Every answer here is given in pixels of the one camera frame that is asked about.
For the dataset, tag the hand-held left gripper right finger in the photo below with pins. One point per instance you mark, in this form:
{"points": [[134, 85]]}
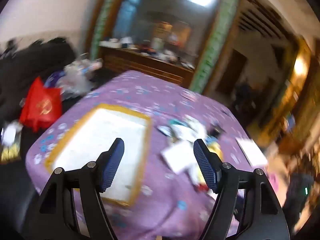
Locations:
{"points": [[206, 167]]}

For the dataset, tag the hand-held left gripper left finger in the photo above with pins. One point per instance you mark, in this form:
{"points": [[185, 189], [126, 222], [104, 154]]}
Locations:
{"points": [[113, 165]]}

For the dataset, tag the white box with gold rim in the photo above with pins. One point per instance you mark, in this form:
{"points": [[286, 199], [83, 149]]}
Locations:
{"points": [[100, 135]]}

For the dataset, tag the white plastic packet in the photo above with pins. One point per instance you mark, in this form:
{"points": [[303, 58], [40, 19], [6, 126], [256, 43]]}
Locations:
{"points": [[178, 158]]}

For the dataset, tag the printed paper leaflet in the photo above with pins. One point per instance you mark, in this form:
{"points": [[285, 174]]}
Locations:
{"points": [[188, 130]]}

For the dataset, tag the white booklet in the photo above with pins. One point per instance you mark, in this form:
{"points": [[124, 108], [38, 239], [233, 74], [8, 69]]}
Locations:
{"points": [[251, 151]]}

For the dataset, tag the purple floral tablecloth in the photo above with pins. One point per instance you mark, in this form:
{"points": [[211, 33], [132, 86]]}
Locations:
{"points": [[160, 200]]}

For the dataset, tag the red gift bag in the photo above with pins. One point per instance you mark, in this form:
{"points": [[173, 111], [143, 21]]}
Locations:
{"points": [[41, 105]]}

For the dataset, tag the pile of clear plastic bags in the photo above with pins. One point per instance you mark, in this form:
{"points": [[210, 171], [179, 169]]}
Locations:
{"points": [[78, 76]]}

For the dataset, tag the wooden display shelf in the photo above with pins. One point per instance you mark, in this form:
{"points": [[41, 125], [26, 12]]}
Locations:
{"points": [[287, 92]]}

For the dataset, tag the wooden sideboard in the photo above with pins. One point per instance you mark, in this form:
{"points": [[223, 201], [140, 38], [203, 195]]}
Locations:
{"points": [[140, 63]]}

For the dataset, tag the clutter on sideboard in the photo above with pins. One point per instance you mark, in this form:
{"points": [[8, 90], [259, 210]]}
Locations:
{"points": [[155, 48]]}

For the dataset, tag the black sofa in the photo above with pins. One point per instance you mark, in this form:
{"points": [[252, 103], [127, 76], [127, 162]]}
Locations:
{"points": [[27, 62]]}

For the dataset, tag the wood framed glass partition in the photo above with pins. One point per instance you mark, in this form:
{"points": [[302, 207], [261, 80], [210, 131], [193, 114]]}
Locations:
{"points": [[162, 17]]}

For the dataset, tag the bamboo painted wall panel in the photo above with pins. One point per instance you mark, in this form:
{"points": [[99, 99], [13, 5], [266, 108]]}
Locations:
{"points": [[217, 42]]}

